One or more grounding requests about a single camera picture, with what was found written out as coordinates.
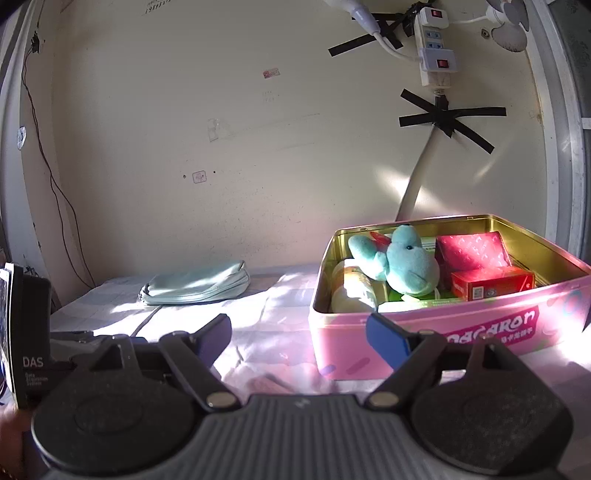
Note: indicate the yellowish plastic bottle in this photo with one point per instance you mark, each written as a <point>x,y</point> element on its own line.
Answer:
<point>358,284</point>

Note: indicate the clear wall hook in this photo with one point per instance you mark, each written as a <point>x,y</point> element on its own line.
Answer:
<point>21,137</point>

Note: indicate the clear adhesive wall patch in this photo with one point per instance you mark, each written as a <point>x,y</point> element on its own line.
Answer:
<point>215,129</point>

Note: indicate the pink tin box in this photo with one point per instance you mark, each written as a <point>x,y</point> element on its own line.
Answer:
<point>461,337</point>

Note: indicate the small red wall sticker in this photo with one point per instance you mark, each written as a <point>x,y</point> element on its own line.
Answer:
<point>271,73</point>

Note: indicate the green medicine box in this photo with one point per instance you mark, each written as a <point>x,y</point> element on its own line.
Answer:
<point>411,302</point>

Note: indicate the white power strip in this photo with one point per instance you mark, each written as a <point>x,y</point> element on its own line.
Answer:
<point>434,46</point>

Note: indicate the black tape cross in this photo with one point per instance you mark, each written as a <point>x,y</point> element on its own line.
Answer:
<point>450,117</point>
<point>383,32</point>

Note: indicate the teal plush toy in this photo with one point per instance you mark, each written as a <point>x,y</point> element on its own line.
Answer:
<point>406,263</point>

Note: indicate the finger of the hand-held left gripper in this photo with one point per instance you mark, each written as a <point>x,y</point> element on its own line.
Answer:
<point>74,340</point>

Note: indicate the pale green zipper pouch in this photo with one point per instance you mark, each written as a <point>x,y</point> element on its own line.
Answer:
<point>198,284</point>

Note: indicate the small grey wall sticker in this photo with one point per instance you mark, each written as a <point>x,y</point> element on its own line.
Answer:
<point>199,177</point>

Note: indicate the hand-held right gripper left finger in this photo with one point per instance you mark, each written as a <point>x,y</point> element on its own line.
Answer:
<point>213,337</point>

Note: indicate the grey window frame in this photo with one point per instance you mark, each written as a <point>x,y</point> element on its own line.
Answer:
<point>561,124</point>

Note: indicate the white fan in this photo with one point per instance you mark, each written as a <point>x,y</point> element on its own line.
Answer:
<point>510,27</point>

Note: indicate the white plastic bottle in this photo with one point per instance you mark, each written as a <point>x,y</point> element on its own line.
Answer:
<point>346,301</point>

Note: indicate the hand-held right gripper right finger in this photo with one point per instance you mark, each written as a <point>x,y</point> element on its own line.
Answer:
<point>385,337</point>

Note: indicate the white checked bed sheet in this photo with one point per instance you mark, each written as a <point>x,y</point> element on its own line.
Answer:
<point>258,318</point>

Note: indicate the red cardboard box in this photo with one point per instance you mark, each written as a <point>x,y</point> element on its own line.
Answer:
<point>494,281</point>

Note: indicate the pink embossed wallet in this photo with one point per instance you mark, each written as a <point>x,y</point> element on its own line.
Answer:
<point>471,251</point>

